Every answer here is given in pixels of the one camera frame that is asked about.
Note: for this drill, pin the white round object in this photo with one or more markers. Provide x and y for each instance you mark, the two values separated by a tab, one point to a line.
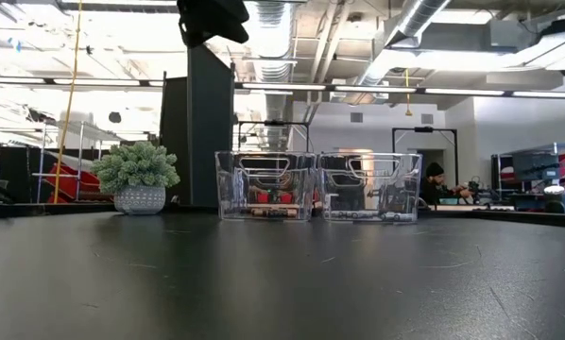
555	190

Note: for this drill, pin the white battery blue end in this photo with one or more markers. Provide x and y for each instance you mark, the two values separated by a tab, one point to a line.
344	215
398	216

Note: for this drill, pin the black metal rig frame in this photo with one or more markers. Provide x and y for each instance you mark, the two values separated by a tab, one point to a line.
424	129

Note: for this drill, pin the person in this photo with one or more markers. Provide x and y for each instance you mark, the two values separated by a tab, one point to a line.
436	181

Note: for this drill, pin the grey wall vent grille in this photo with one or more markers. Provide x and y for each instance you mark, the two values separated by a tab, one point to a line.
356	117
426	118

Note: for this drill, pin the black partition panel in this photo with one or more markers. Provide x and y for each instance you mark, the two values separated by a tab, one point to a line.
207	141

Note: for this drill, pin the silver ventilation duct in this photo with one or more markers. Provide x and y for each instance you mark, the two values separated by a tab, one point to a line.
270	47
415	19

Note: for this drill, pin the black low barrier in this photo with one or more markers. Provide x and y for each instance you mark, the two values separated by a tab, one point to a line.
13	165

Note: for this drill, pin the dark computer monitor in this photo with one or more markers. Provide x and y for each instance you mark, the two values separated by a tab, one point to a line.
535	166

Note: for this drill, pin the clear plastic bin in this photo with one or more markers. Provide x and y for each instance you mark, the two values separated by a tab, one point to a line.
372	189
263	184

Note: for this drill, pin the green artificial plant grey pot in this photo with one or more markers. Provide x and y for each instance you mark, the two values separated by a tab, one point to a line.
136	179

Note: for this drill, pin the cluttered workbench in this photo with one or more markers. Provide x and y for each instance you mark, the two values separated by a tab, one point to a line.
500	189

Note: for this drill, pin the metal shelf rack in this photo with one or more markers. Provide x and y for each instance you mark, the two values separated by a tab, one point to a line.
80	156

